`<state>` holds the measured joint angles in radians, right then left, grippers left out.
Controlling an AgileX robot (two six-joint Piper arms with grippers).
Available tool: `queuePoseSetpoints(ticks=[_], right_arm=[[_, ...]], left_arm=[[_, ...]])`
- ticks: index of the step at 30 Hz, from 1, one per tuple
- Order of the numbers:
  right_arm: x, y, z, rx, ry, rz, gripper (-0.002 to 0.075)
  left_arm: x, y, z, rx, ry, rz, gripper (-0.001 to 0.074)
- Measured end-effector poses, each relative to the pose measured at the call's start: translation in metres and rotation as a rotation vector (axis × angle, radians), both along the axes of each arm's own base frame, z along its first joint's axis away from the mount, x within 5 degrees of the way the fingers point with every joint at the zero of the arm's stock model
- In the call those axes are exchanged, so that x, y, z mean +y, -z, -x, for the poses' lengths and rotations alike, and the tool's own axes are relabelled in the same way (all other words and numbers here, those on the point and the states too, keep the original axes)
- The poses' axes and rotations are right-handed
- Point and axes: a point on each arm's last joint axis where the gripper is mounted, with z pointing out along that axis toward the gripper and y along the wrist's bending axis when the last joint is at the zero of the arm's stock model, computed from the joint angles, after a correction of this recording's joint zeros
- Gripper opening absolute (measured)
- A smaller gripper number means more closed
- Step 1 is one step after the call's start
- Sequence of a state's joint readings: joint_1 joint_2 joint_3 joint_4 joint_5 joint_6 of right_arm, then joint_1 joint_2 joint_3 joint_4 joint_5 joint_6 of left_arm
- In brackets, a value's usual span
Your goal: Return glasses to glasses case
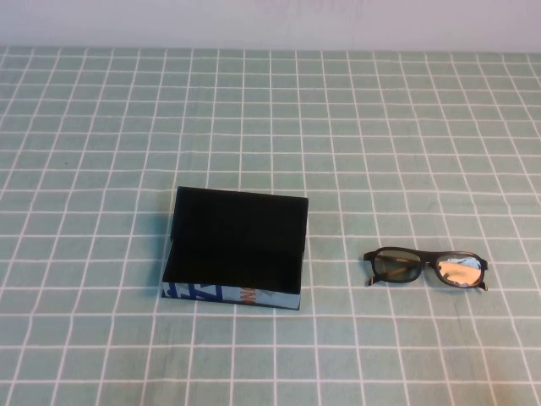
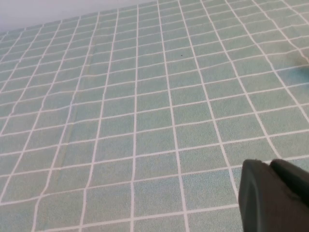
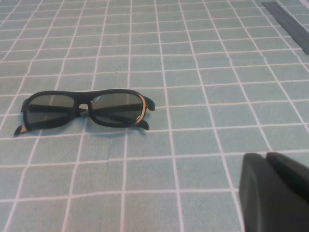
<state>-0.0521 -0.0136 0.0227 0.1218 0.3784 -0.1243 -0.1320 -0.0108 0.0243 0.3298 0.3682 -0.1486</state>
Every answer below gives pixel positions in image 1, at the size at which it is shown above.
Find black glasses case printed side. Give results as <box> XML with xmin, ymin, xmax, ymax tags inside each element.
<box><xmin>161</xmin><ymin>186</ymin><xmax>311</xmax><ymax>315</ymax></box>

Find black framed glasses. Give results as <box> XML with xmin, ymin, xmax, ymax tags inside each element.
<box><xmin>362</xmin><ymin>245</ymin><xmax>493</xmax><ymax>293</ymax></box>

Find green white grid tablecloth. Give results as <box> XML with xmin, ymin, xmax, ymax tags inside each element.
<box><xmin>0</xmin><ymin>45</ymin><xmax>541</xmax><ymax>406</ymax></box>

